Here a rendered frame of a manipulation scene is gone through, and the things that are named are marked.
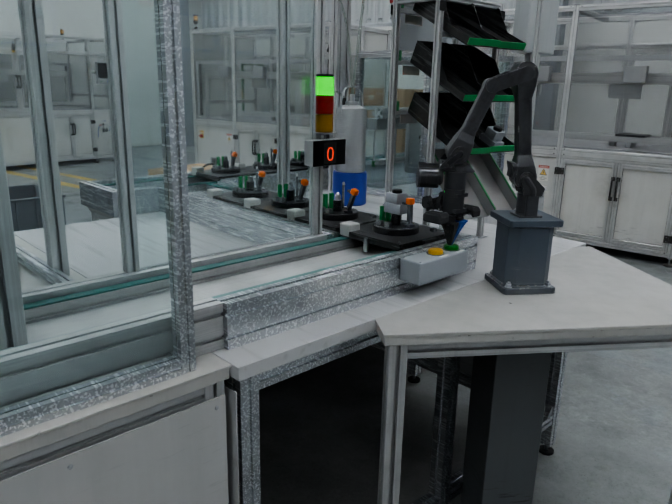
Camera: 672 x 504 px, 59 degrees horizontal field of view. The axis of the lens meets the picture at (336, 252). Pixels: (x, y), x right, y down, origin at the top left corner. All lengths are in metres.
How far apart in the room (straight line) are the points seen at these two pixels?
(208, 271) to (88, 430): 0.55
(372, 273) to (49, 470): 0.83
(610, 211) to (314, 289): 4.47
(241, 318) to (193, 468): 0.30
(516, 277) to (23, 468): 1.20
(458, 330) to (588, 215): 4.38
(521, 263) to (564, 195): 4.10
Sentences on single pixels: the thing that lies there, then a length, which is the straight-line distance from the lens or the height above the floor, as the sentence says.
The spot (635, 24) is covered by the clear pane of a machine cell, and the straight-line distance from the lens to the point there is 5.60.
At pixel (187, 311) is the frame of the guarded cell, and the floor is 0.98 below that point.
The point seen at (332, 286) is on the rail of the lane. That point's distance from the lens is 1.41.
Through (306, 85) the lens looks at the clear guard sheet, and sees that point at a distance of 1.70.
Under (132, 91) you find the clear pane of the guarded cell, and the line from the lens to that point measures 1.04.
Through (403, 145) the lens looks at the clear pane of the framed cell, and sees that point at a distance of 2.90.
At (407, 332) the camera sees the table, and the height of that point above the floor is 0.86.
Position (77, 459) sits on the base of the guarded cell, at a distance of 1.12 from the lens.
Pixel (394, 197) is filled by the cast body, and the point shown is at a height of 1.07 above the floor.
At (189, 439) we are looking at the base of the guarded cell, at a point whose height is 0.74.
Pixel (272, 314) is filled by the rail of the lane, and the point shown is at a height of 0.91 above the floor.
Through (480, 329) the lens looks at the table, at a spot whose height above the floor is 0.86.
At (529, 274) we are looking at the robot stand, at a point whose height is 0.91.
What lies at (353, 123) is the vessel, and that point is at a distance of 2.68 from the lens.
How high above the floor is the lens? 1.39
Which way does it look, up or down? 16 degrees down
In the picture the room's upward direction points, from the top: 1 degrees clockwise
